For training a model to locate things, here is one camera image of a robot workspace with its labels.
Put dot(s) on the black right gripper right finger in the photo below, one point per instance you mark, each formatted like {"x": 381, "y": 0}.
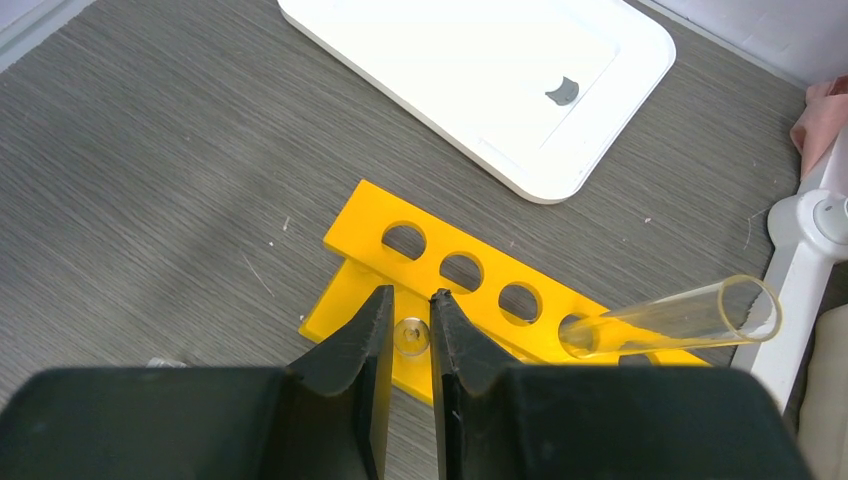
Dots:
{"x": 499, "y": 418}

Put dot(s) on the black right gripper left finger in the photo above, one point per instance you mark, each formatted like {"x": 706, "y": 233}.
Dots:
{"x": 324, "y": 416}

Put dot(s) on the clear test tube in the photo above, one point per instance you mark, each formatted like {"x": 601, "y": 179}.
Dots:
{"x": 411, "y": 337}
{"x": 737, "y": 310}

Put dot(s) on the yellow test tube rack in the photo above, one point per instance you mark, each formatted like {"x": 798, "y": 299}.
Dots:
{"x": 384, "y": 240}

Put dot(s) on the clear acrylic tube rack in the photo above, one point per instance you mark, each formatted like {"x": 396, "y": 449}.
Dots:
{"x": 158, "y": 362}

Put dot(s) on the beige plastic bin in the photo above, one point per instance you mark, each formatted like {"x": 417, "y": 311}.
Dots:
{"x": 822, "y": 433}

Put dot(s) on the white plastic bin lid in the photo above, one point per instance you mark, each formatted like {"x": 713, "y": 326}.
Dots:
{"x": 534, "y": 92}

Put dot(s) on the white rack pole foot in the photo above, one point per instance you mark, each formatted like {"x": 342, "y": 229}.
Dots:
{"x": 809, "y": 233}

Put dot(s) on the pink shorts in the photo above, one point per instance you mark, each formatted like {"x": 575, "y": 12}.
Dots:
{"x": 824, "y": 116}

